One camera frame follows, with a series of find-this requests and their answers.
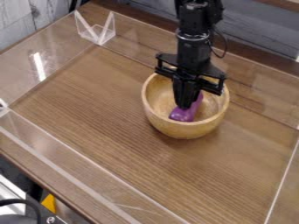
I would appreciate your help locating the clear acrylic tray wall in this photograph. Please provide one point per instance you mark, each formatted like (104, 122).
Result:
(102, 198)

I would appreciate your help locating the purple toy eggplant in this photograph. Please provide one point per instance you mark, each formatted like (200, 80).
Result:
(185, 115)

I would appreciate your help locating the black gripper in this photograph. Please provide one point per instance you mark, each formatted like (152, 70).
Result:
(189, 79)

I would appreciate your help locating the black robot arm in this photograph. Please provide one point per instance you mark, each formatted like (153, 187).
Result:
(198, 16)

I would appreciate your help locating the yellow black device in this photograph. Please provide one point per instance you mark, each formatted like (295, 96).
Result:
(56, 213)

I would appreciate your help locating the brown wooden bowl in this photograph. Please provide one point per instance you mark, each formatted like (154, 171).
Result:
(157, 101)

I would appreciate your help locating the clear acrylic corner bracket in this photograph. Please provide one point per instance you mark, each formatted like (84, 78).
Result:
(98, 34)

